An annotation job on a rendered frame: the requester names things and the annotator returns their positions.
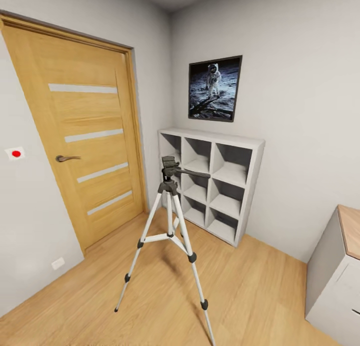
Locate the electric switch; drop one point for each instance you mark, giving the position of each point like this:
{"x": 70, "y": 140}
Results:
{"x": 15, "y": 153}

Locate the bookcase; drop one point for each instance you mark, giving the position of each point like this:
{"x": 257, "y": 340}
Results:
{"x": 211, "y": 196}

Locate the camera tripod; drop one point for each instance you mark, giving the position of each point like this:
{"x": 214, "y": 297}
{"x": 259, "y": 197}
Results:
{"x": 170, "y": 186}

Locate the desk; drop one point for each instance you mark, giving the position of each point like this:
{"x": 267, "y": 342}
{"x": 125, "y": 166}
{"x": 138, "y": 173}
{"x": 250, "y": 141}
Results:
{"x": 334, "y": 269}

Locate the door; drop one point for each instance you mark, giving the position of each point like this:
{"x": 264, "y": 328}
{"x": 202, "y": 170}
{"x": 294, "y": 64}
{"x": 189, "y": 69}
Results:
{"x": 82, "y": 98}

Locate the painting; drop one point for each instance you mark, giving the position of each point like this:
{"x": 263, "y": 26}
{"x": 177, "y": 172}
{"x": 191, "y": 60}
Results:
{"x": 213, "y": 88}

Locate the wall socket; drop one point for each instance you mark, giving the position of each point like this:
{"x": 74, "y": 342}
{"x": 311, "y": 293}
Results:
{"x": 58, "y": 263}

